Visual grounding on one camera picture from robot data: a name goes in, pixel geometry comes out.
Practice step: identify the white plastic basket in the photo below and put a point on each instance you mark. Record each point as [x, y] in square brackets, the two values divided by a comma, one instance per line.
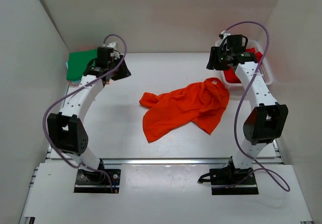
[264, 69]

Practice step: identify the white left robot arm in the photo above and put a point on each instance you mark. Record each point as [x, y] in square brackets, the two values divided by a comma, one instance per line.
[65, 130]

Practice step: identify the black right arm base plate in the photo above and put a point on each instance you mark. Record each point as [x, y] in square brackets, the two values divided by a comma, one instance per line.
[230, 182]

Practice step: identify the orange t shirt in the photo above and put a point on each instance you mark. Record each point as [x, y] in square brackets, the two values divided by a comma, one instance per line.
[202, 103]

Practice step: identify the aluminium rail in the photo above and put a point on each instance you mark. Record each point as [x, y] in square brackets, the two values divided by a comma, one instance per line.
[187, 161]

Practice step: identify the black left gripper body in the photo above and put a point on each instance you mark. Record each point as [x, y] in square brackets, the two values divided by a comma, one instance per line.
[123, 71]

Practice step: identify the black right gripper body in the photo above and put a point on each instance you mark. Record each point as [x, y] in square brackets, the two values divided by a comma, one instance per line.
[218, 60]

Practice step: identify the pink folded t shirt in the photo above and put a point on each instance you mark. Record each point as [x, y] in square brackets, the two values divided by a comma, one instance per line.
[76, 83]

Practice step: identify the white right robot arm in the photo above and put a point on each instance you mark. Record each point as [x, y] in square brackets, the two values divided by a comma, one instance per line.
[267, 118]

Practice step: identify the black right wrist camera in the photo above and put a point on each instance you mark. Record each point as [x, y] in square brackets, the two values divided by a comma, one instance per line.
[236, 43]

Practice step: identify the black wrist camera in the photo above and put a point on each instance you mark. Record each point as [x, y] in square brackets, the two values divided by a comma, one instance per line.
[236, 43]
[104, 54]

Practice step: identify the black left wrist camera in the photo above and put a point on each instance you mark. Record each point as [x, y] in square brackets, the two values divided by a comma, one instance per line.
[104, 54]

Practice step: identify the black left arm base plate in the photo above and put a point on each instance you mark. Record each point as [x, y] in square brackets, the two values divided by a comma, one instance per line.
[93, 182]

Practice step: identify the green folded t shirt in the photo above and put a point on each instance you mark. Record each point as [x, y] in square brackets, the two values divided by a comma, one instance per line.
[77, 64]

